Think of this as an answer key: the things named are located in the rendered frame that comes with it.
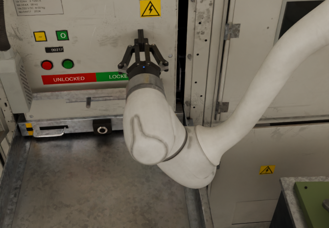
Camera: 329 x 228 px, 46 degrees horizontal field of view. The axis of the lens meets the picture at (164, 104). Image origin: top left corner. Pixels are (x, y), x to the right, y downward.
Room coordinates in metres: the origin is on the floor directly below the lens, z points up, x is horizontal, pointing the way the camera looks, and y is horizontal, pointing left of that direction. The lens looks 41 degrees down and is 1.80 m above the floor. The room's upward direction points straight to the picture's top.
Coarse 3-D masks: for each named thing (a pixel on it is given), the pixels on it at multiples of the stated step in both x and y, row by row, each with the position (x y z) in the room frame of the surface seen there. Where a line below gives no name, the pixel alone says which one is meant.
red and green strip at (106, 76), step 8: (96, 72) 0.93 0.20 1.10; (104, 72) 0.94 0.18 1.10; (112, 72) 0.94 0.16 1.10; (48, 80) 0.92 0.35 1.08; (56, 80) 0.92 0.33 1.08; (64, 80) 0.93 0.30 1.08; (72, 80) 0.93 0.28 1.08; (80, 80) 0.93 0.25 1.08; (88, 80) 0.93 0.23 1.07; (96, 80) 0.93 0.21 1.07; (104, 80) 0.94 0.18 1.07; (112, 80) 0.94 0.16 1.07; (120, 80) 0.94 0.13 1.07
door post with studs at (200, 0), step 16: (192, 0) 0.99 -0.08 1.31; (208, 0) 1.01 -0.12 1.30; (192, 16) 1.01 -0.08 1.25; (208, 16) 1.01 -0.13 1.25; (192, 32) 1.01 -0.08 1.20; (208, 32) 1.01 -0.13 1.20; (192, 48) 1.01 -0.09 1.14; (208, 48) 1.01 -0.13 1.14; (192, 64) 1.00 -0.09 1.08; (192, 80) 1.00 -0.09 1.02; (192, 96) 1.00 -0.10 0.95; (192, 112) 1.00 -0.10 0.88
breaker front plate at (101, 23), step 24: (72, 0) 0.93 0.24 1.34; (96, 0) 0.94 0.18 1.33; (120, 0) 0.94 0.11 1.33; (168, 0) 0.95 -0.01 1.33; (24, 24) 0.92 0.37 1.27; (48, 24) 0.92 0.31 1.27; (72, 24) 0.93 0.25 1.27; (96, 24) 0.94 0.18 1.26; (120, 24) 0.94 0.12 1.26; (144, 24) 0.95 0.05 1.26; (168, 24) 0.95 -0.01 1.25; (24, 48) 0.92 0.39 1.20; (72, 48) 0.93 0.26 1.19; (96, 48) 0.94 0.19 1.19; (120, 48) 0.94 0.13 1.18; (168, 48) 0.95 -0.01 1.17; (48, 72) 0.92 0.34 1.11; (72, 72) 0.93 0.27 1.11; (168, 72) 0.95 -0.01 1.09; (120, 96) 0.94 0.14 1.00; (168, 96) 0.95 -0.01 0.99
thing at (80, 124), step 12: (180, 108) 0.97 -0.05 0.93; (24, 120) 0.91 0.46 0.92; (36, 120) 0.91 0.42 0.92; (48, 120) 0.91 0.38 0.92; (60, 120) 0.91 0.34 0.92; (72, 120) 0.91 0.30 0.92; (84, 120) 0.92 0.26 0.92; (120, 120) 0.93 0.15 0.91; (180, 120) 0.95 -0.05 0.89; (24, 132) 0.90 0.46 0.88; (48, 132) 0.91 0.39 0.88; (60, 132) 0.91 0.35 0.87; (72, 132) 0.91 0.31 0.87
